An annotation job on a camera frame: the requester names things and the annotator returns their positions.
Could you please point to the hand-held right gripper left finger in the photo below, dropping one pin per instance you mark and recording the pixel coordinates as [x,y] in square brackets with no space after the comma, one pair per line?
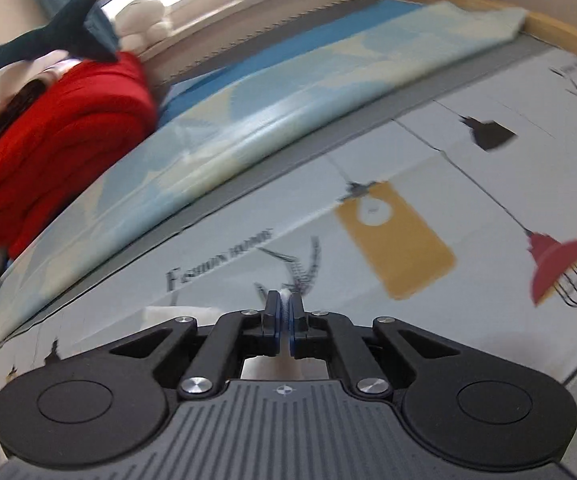
[272,325]

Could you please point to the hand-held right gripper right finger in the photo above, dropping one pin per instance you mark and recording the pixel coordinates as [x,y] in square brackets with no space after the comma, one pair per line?
[297,327]

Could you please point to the white long-sleeve shirt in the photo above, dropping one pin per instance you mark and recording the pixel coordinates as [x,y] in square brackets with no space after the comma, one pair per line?
[168,313]

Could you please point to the grey printed bed sheet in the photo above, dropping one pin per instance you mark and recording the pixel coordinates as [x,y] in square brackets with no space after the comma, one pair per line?
[468,310]

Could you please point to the light blue patterned blanket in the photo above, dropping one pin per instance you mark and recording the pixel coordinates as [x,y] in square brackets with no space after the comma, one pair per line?
[218,135]

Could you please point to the blue bed sheet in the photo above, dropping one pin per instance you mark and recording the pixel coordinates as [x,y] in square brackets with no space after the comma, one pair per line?
[268,60]

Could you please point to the red folded blanket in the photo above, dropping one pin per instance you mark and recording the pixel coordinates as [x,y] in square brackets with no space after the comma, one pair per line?
[63,160]

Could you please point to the white window sill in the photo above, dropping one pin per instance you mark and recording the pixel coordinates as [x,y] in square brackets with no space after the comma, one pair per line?
[268,15]

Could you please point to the white plush toy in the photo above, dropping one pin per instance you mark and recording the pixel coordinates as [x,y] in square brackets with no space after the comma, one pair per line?
[141,20]

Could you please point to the dark teal shark plush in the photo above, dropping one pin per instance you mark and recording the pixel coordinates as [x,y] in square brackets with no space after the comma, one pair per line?
[53,30]

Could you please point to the wooden bed frame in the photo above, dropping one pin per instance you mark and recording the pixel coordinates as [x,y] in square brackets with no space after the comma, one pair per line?
[558,27]

